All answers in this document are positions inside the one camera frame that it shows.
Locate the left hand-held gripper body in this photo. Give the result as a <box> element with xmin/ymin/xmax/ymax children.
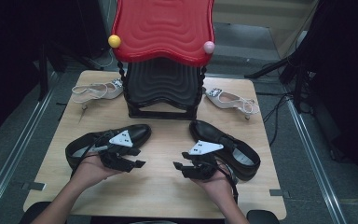
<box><xmin>99</xmin><ymin>130</ymin><xmax>138</xmax><ymax>173</ymax></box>

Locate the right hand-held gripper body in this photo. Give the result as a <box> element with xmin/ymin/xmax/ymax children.
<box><xmin>183</xmin><ymin>140</ymin><xmax>224</xmax><ymax>181</ymax></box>

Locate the black leather shoe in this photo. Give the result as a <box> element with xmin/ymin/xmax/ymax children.
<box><xmin>64</xmin><ymin>123</ymin><xmax>153</xmax><ymax>176</ymax></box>
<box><xmin>188</xmin><ymin>119</ymin><xmax>261</xmax><ymax>182</ymax></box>

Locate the white strappy sandal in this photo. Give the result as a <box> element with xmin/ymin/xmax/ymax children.
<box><xmin>71</xmin><ymin>77</ymin><xmax>125</xmax><ymax>111</ymax></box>
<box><xmin>203</xmin><ymin>87</ymin><xmax>261</xmax><ymax>120</ymax></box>

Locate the red and black shoe rack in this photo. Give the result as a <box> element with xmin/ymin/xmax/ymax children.
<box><xmin>107</xmin><ymin>0</ymin><xmax>216</xmax><ymax>120</ymax></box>

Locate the person's right hand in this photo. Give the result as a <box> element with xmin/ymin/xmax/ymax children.
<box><xmin>192</xmin><ymin>169</ymin><xmax>235</xmax><ymax>200</ymax></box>

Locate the person's left hand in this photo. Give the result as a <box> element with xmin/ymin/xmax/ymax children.
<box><xmin>70</xmin><ymin>153</ymin><xmax>124</xmax><ymax>189</ymax></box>

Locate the black chair armrest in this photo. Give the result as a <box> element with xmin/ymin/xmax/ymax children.
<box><xmin>18</xmin><ymin>201</ymin><xmax>52</xmax><ymax>224</ymax></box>
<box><xmin>246</xmin><ymin>209</ymin><xmax>281</xmax><ymax>224</ymax></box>

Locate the grey tape piece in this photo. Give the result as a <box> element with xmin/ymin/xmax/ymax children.
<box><xmin>269</xmin><ymin>189</ymin><xmax>292</xmax><ymax>199</ymax></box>
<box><xmin>21</xmin><ymin>181</ymin><xmax>47</xmax><ymax>191</ymax></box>

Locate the black upright stand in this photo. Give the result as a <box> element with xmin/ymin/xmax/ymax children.
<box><xmin>36</xmin><ymin>43</ymin><xmax>50</xmax><ymax>102</ymax></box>

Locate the black tripod stand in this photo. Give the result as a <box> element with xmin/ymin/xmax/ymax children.
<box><xmin>243</xmin><ymin>55</ymin><xmax>311</xmax><ymax>113</ymax></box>

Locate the black curtain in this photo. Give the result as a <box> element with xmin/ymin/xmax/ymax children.
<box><xmin>0</xmin><ymin>0</ymin><xmax>106</xmax><ymax>147</ymax></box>
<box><xmin>304</xmin><ymin>0</ymin><xmax>358</xmax><ymax>188</ymax></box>

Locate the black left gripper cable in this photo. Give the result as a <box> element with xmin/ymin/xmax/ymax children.
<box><xmin>71</xmin><ymin>132</ymin><xmax>115</xmax><ymax>176</ymax></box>

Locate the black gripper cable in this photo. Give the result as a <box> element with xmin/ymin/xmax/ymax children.
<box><xmin>71</xmin><ymin>132</ymin><xmax>115</xmax><ymax>176</ymax></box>
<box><xmin>213</xmin><ymin>161</ymin><xmax>241</xmax><ymax>204</ymax></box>

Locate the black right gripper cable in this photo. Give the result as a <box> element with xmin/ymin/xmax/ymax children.
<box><xmin>213</xmin><ymin>161</ymin><xmax>241</xmax><ymax>204</ymax></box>

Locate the black floor cable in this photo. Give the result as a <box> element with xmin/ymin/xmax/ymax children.
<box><xmin>262</xmin><ymin>92</ymin><xmax>293</xmax><ymax>147</ymax></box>

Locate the white floor cable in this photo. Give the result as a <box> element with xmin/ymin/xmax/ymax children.
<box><xmin>88</xmin><ymin>48</ymin><xmax>116</xmax><ymax>70</ymax></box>

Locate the metal floor rail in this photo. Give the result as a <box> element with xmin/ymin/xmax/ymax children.
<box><xmin>0</xmin><ymin>71</ymin><xmax>60</xmax><ymax>218</ymax></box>
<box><xmin>285</xmin><ymin>99</ymin><xmax>348</xmax><ymax>224</ymax></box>

